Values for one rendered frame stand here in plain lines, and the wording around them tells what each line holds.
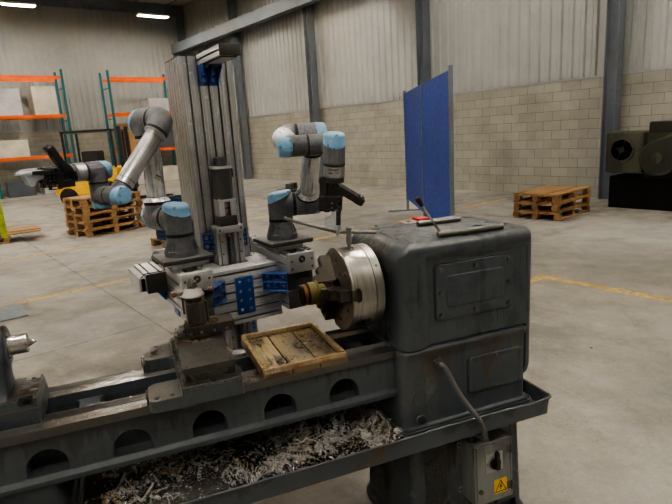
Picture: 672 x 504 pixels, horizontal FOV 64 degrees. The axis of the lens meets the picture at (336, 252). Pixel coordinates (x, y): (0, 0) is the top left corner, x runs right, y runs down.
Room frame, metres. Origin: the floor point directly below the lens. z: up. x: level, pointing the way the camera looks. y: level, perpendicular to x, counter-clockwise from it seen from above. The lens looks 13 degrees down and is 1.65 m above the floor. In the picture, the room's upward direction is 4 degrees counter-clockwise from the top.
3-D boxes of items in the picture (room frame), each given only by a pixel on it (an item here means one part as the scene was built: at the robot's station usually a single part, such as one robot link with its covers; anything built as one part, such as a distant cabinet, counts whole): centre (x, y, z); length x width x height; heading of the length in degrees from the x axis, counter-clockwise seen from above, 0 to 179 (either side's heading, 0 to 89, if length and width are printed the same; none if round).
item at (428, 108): (8.74, -1.51, 1.18); 4.12 x 0.80 x 2.35; 0
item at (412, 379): (2.10, -0.41, 0.43); 0.60 x 0.48 x 0.86; 111
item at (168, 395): (1.72, 0.53, 0.90); 0.47 x 0.30 x 0.06; 21
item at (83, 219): (10.59, 4.53, 0.36); 1.26 x 0.86 x 0.73; 140
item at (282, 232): (2.58, 0.26, 1.21); 0.15 x 0.15 x 0.10
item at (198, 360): (1.75, 0.49, 0.95); 0.43 x 0.17 x 0.05; 21
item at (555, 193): (9.32, -3.86, 0.22); 1.25 x 0.86 x 0.44; 131
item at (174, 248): (2.34, 0.69, 1.21); 0.15 x 0.15 x 0.10
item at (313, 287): (1.89, 0.10, 1.08); 0.09 x 0.09 x 0.09; 21
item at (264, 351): (1.85, 0.19, 0.89); 0.36 x 0.30 x 0.04; 21
